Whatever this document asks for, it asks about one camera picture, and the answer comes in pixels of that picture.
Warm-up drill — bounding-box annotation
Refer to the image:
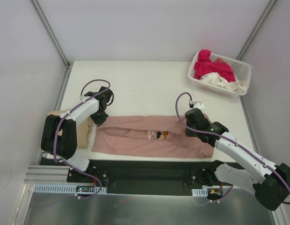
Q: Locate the white slotted cable duct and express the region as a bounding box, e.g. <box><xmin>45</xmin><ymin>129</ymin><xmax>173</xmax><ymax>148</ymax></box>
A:
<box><xmin>192</xmin><ymin>188</ymin><xmax>208</xmax><ymax>197</ymax></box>
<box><xmin>34</xmin><ymin>184</ymin><xmax>107</xmax><ymax>195</ymax></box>

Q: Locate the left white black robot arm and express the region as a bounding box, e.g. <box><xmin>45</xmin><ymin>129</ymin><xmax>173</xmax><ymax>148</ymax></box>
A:
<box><xmin>40</xmin><ymin>86</ymin><xmax>114</xmax><ymax>182</ymax></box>

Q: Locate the crimson red t shirt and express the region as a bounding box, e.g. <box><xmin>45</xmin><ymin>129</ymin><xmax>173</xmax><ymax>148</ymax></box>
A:
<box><xmin>193</xmin><ymin>50</ymin><xmax>236</xmax><ymax>83</ymax></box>

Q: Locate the cream white t shirt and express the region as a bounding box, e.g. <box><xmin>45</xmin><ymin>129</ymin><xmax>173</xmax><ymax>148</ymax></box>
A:
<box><xmin>200</xmin><ymin>72</ymin><xmax>249</xmax><ymax>93</ymax></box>

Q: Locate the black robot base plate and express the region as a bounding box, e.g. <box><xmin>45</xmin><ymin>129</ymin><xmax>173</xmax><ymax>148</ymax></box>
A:
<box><xmin>39</xmin><ymin>158</ymin><xmax>232</xmax><ymax>195</ymax></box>

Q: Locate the folded beige t shirt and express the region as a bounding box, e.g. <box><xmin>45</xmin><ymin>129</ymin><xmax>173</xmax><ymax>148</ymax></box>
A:
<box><xmin>47</xmin><ymin>111</ymin><xmax>93</xmax><ymax>149</ymax></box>

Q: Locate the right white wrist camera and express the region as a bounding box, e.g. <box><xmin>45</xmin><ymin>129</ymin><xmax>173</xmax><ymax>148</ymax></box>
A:
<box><xmin>189</xmin><ymin>100</ymin><xmax>205</xmax><ymax>109</ymax></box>

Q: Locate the white plastic laundry basket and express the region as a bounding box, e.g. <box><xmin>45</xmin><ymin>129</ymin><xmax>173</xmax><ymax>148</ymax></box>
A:
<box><xmin>187</xmin><ymin>51</ymin><xmax>252</xmax><ymax>98</ymax></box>

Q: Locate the left white slotted cable duct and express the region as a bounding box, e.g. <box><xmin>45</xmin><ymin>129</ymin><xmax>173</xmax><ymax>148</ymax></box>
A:
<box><xmin>34</xmin><ymin>184</ymin><xmax>107</xmax><ymax>195</ymax></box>

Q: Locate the right white slotted cable duct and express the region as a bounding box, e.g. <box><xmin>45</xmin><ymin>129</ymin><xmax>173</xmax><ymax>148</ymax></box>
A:
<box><xmin>192</xmin><ymin>188</ymin><xmax>208</xmax><ymax>197</ymax></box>

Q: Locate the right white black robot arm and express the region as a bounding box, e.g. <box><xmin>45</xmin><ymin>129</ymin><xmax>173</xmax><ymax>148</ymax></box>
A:
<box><xmin>185</xmin><ymin>108</ymin><xmax>290</xmax><ymax>211</ymax></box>

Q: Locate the dusty pink printed t shirt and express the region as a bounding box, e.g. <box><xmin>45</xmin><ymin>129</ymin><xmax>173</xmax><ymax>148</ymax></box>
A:
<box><xmin>92</xmin><ymin>115</ymin><xmax>214</xmax><ymax>159</ymax></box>

